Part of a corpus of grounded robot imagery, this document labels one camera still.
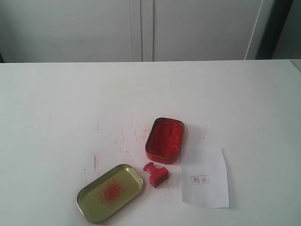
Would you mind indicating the gold metal tin lid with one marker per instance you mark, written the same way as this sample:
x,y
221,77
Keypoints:
x,y
106,195

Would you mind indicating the red ink pad tin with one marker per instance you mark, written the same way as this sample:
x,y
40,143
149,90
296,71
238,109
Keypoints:
x,y
165,140

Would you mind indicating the white cabinet doors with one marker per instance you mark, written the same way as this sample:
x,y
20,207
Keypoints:
x,y
131,30

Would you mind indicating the red rubber stamp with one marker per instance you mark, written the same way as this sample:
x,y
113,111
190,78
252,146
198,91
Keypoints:
x,y
157,175

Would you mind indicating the dark vertical post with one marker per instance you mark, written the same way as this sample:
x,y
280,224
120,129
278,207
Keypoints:
x,y
273,29

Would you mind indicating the white paper sheet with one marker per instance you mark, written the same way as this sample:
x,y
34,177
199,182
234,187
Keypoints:
x,y
204,177

